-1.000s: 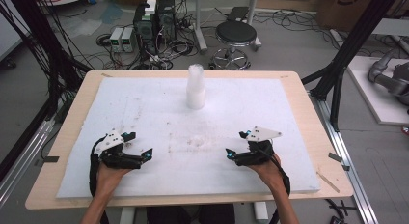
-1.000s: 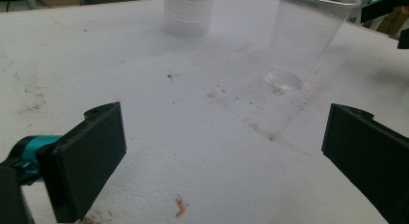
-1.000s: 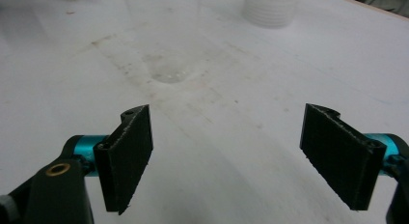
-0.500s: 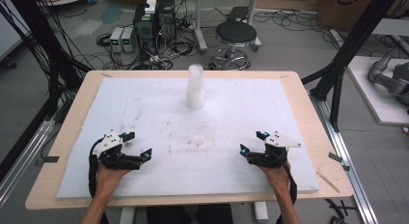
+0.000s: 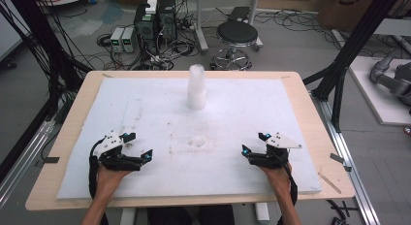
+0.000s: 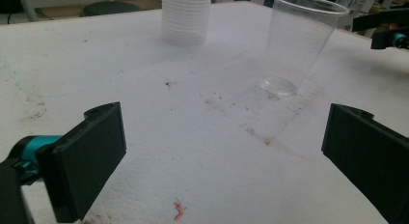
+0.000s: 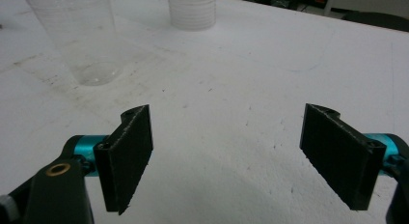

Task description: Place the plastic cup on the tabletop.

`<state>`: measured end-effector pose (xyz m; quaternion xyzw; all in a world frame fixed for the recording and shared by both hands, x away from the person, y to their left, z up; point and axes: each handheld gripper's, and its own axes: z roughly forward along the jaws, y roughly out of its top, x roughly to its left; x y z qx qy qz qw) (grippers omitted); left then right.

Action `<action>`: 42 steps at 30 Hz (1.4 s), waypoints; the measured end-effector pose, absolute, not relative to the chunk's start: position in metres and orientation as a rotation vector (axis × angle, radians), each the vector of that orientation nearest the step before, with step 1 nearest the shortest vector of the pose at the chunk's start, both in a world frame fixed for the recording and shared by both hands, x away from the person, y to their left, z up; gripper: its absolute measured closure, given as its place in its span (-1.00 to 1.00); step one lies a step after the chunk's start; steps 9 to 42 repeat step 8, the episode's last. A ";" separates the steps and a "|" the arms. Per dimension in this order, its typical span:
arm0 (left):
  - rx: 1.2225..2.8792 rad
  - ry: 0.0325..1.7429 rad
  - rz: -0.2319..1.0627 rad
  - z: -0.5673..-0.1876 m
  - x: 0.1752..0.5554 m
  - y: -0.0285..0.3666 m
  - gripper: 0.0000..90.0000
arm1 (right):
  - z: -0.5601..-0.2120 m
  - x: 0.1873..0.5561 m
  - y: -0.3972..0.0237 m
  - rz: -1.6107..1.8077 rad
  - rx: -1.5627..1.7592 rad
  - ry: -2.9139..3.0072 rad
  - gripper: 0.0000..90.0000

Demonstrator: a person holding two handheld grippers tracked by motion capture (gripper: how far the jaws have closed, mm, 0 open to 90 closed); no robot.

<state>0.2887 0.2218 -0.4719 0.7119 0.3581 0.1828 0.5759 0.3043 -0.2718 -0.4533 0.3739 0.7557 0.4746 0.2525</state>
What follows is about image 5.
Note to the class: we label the stack of clear plastic cups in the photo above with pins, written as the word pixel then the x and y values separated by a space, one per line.
pixel 196 89

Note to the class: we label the black round stool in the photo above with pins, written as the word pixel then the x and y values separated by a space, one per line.
pixel 237 32

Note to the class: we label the person's right hand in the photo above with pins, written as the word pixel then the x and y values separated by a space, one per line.
pixel 281 179

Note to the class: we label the person's left hand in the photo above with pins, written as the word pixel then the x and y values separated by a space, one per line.
pixel 108 183

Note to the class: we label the thin wooden stick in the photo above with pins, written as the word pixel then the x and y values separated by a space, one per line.
pixel 329 182

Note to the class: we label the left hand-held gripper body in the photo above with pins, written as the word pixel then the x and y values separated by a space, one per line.
pixel 110 144

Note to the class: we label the person's dark trousers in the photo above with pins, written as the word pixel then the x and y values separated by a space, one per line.
pixel 213 216

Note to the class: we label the grey power supply unit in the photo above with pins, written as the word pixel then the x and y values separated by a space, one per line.
pixel 116 40
pixel 128 40

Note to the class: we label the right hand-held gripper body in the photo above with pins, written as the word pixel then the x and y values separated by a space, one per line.
pixel 281 141

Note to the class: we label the brown cardboard box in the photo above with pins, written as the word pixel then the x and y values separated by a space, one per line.
pixel 345 8

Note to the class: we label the black computer tower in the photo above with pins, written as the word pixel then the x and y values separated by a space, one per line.
pixel 167 19
pixel 146 29

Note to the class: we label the white platform board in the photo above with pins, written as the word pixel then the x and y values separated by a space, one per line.
pixel 378 102

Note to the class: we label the small white box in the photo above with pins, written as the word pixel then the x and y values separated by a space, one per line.
pixel 151 6

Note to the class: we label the aluminium floor rail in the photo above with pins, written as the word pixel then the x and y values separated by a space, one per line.
pixel 349 160
pixel 25 157

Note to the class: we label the white foam mat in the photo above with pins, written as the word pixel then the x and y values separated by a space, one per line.
pixel 194 173

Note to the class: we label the white table leg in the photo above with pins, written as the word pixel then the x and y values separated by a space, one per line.
pixel 128 217
pixel 262 212

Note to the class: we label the grey desk leg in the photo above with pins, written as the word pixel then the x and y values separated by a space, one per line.
pixel 201 31

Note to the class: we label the black metal frame stand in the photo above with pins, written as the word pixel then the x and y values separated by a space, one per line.
pixel 42 34
pixel 355 37

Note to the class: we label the black tape strip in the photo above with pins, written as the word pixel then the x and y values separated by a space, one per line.
pixel 51 159
pixel 337 158

